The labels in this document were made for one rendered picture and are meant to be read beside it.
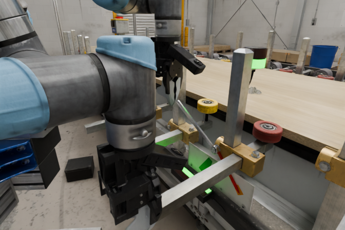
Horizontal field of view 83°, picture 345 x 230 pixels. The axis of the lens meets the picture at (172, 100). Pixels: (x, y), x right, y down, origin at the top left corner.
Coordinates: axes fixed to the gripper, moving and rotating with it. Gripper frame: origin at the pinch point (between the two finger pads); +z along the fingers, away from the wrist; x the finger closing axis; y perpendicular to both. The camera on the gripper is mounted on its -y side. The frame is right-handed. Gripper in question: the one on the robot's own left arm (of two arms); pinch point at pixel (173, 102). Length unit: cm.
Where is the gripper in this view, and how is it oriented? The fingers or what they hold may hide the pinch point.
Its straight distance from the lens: 62.7
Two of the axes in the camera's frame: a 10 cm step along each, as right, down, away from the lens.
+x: -5.6, 3.0, -7.8
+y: -8.3, -2.0, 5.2
